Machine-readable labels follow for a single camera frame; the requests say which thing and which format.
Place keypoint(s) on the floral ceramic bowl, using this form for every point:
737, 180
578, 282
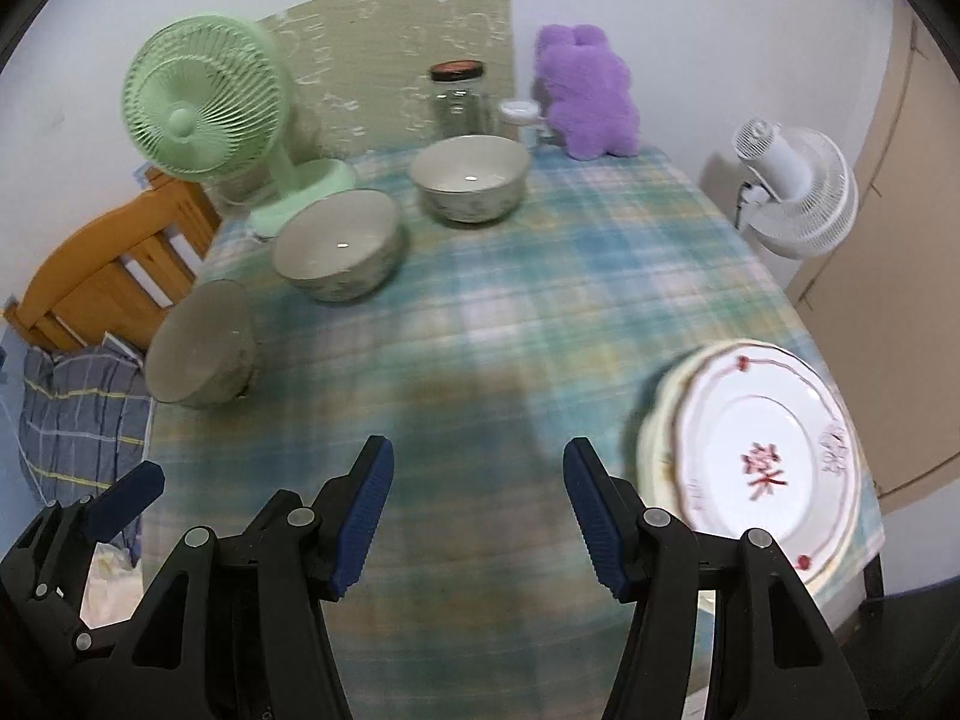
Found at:
469, 176
199, 349
337, 244

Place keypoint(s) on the clear cotton swab container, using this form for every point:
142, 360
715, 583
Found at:
525, 120

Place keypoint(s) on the glass jar with dark lid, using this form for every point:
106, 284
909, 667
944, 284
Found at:
459, 101

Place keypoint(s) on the grey plaid pillow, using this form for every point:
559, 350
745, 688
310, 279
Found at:
67, 420

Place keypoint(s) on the wooden headboard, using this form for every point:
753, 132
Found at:
97, 277

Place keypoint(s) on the scalloped yellow floral plate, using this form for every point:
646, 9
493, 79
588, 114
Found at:
645, 450

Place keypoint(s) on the green patterned board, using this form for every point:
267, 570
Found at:
390, 37

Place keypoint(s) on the white clip fan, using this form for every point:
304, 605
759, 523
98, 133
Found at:
802, 180

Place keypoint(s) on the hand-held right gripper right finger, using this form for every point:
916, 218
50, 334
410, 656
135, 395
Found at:
596, 517

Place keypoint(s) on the green desk fan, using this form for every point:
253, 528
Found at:
187, 120

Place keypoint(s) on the blue green plaid tablecloth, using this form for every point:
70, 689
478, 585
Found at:
487, 315

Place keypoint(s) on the white plate with red flowers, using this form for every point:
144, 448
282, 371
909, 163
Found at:
765, 457

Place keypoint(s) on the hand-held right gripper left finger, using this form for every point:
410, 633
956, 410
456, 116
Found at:
364, 517

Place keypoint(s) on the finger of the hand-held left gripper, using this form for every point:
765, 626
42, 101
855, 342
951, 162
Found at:
124, 499

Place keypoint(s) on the beige door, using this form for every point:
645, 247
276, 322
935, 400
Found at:
915, 240

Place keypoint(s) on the purple plush toy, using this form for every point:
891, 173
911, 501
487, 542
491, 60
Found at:
589, 97

